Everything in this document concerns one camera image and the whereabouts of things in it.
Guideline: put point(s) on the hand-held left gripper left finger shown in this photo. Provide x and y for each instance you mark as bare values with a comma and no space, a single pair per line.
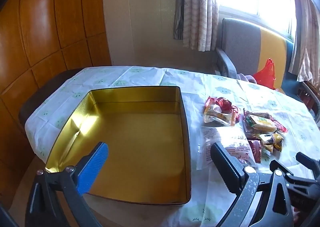
92,167

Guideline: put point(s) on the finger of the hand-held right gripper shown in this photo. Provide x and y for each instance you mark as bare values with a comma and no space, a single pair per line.
308,160
283,167

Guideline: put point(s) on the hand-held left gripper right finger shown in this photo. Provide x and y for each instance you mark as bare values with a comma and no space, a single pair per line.
230,169

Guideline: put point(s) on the white clear snack packet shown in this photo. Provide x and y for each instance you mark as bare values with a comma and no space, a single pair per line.
225,139

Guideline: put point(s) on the green-edged cracker packet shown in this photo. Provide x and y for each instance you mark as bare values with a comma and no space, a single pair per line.
260,122

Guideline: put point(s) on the clear yellow snack packet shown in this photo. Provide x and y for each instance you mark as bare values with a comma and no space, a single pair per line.
217,119

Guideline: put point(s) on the gold maroon tin box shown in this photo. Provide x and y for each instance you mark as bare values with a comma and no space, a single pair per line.
140,142

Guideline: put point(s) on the clear brown-print snack packet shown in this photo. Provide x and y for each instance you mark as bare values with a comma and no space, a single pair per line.
257,113

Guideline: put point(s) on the red gold crinkled snack packet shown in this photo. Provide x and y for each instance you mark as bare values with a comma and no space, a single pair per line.
221,103

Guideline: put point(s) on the cluttered wooden shelf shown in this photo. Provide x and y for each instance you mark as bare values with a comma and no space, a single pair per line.
307,97

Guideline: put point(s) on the red plastic bag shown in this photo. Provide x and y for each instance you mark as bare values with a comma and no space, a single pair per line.
266,77

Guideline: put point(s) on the grey cloth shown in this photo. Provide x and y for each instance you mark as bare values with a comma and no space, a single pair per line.
246,78

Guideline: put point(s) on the white cloud-print tablecloth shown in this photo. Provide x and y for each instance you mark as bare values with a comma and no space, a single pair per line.
150,77

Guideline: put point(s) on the pink patterned curtain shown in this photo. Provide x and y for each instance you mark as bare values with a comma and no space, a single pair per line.
200,4
308,42

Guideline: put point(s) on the grey yellow blue sofa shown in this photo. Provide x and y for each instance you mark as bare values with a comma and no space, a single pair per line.
240,44

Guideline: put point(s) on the wooden wardrobe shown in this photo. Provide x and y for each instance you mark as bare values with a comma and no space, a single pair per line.
50,29

